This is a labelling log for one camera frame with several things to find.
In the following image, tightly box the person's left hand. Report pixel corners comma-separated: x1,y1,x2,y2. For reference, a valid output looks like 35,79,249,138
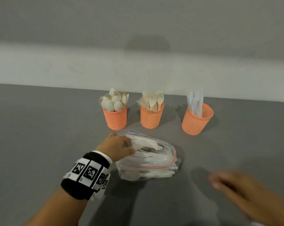
96,131,136,163

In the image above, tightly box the bunch of white plastic knives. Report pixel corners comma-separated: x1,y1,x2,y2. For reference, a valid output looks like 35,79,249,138
187,89,204,118

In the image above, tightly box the black white marker wristband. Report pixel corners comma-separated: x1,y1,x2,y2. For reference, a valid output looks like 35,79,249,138
60,151,113,202

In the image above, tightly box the person's left forearm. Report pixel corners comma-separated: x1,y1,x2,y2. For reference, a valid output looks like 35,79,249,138
24,186,89,226

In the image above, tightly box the person's right hand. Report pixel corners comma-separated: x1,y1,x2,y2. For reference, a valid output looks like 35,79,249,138
208,170,284,226

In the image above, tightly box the orange perforated cup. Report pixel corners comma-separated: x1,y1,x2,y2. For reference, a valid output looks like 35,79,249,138
103,105,128,130
181,103,214,136
140,102,165,129

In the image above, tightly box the bunch of wooden spoons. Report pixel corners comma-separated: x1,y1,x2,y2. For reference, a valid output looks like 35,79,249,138
99,88,130,112

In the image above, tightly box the clear plastic zip bag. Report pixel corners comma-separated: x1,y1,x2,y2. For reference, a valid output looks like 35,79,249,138
115,130,181,182

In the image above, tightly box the heap of mixed disposable cutlery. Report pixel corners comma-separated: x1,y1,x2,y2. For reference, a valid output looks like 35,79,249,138
119,135,180,181

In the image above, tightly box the bunch of wooden forks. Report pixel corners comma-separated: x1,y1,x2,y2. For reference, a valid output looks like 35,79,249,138
136,90,165,112

